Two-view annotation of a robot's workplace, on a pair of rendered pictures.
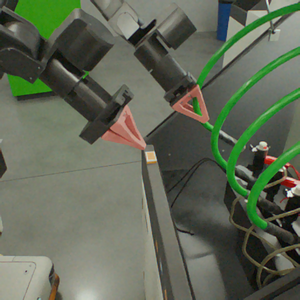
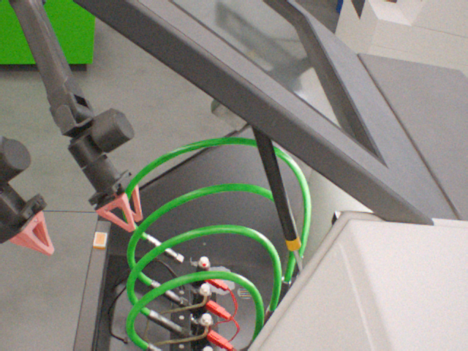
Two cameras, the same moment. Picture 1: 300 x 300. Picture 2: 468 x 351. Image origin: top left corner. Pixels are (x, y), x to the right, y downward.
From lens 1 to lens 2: 0.60 m
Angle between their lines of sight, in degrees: 2
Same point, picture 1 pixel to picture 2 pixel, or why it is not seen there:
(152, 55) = (83, 156)
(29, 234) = not seen: outside the picture
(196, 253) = not seen: outside the picture
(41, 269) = not seen: outside the picture
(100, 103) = (11, 211)
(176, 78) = (104, 183)
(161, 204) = (89, 303)
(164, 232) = (80, 335)
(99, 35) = (12, 164)
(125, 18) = (64, 112)
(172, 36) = (104, 143)
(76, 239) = (14, 318)
